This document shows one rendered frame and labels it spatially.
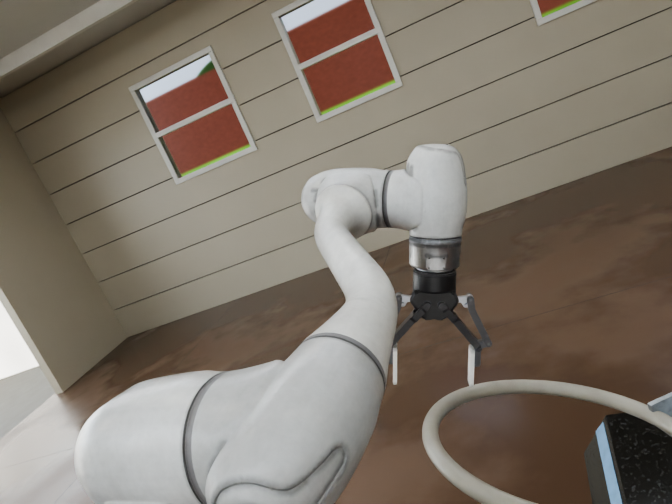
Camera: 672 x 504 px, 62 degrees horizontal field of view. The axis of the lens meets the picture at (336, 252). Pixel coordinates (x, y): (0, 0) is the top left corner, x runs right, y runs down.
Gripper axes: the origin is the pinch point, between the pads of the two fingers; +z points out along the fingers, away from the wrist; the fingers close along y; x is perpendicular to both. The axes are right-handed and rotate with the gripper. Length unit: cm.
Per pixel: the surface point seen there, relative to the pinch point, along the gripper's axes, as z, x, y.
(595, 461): 41, 45, 46
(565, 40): -158, 604, 184
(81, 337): 225, 628, -461
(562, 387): 9.7, 19.2, 28.6
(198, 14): -210, 636, -262
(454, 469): 9.3, -14.5, 2.7
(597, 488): 44, 36, 44
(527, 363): 96, 251, 76
